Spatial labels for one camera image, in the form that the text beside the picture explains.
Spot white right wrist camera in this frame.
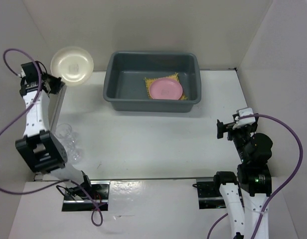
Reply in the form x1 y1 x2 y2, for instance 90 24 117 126
233 108 256 129

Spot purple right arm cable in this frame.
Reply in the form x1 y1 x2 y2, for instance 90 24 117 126
207 113 304 239

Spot clear plastic cup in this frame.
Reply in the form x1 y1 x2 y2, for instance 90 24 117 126
61 139 83 164
55 123 78 142

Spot yellow green bamboo mat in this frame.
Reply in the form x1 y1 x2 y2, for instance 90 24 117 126
144 73 188 101

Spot grey plastic bin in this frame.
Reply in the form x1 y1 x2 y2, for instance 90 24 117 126
103 51 201 113

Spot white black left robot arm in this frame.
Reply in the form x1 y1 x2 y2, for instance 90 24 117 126
15 73 93 199

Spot pink plastic plate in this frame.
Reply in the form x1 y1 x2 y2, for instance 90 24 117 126
149 78 183 100

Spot cream white plate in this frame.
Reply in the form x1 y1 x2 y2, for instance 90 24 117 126
50 46 94 87

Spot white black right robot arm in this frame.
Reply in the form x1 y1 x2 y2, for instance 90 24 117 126
212 120 273 239

